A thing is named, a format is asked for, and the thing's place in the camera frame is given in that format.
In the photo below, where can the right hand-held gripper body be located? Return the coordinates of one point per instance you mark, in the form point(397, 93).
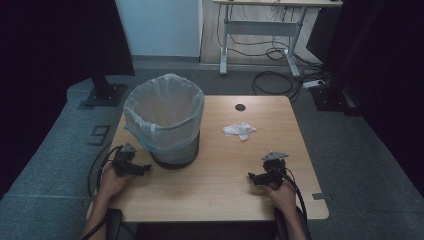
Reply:
point(274, 168)

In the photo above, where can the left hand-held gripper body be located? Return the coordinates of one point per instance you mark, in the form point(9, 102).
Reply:
point(124, 161)

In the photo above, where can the grey trash bin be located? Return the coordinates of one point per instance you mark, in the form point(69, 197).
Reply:
point(176, 155)

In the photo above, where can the white tissue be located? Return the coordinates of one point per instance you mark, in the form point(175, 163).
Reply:
point(239, 129)

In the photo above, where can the grey bin with plastic liner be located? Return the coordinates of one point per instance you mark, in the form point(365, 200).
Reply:
point(165, 110)

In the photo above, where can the person's left hand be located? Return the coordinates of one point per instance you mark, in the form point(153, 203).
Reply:
point(111, 185)

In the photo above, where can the person's right hand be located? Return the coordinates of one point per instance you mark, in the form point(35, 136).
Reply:
point(284, 198)

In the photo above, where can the grey tape piece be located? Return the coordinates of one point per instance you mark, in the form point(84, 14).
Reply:
point(321, 196)

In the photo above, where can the black table grommet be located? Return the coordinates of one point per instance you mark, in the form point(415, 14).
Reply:
point(240, 107)

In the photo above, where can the black stand with square base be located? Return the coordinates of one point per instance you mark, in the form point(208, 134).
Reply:
point(106, 90)

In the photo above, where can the white power strip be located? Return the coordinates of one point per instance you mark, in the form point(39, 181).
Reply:
point(313, 84)

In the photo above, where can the black metal stand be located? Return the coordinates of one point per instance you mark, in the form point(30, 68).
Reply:
point(333, 96)

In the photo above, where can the dark curtain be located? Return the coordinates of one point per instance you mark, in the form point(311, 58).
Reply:
point(400, 83)
point(36, 66)

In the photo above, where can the white cabinet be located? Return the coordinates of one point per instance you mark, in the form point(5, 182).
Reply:
point(160, 26)

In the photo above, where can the white-legged background desk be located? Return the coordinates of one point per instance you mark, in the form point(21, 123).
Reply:
point(263, 28)

